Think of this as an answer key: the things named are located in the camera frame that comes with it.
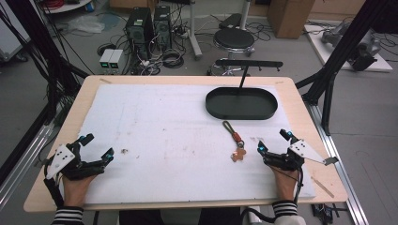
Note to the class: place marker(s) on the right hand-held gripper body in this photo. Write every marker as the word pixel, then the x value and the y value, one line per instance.
pixel 300 150

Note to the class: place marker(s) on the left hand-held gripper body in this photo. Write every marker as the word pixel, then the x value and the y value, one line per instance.
pixel 61 157

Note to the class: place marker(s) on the black key rack with tray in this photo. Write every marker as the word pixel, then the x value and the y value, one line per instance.
pixel 241 104

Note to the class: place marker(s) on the person's left hand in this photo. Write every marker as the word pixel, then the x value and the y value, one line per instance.
pixel 76 190

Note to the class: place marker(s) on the person's right hand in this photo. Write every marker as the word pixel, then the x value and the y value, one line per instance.
pixel 285 184

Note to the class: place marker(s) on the wooden table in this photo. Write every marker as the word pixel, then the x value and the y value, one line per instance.
pixel 294 103

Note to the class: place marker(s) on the thin wooden stick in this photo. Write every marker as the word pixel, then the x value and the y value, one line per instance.
pixel 322 187

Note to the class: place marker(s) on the small black electronics part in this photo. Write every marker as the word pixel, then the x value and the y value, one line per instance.
pixel 324 211

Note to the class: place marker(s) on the white foam mat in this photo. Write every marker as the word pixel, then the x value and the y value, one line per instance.
pixel 175 150

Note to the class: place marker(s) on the person's dark lap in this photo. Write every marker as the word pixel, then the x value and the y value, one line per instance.
pixel 216 217

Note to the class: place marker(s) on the white power supply unit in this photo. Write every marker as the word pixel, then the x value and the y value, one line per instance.
pixel 105 59
pixel 115 59

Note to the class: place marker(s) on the black round stool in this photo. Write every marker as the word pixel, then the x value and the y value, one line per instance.
pixel 234 40

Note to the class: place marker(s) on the white board with grey machine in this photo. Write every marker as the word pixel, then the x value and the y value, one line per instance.
pixel 350 47

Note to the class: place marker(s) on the clear plastic bag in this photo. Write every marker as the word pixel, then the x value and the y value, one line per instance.
pixel 86 23

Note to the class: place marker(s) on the cardboard box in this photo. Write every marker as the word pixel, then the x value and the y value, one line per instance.
pixel 289 17

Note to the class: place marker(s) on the large black computer tower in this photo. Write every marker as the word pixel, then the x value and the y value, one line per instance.
pixel 138 31

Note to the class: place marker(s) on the black flat case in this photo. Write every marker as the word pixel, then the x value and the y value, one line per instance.
pixel 230 21

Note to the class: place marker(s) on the round white table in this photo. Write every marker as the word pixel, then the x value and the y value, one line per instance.
pixel 67 5

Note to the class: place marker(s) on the white desk leg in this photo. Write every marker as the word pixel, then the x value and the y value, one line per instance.
pixel 194 31

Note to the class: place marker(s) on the slim black computer tower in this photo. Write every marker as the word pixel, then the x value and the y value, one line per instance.
pixel 162 26

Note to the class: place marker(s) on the aluminium rail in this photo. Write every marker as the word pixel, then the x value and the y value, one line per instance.
pixel 341 175
pixel 22 162

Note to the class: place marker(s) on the black metal frame post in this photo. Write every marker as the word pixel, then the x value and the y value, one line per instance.
pixel 338 53

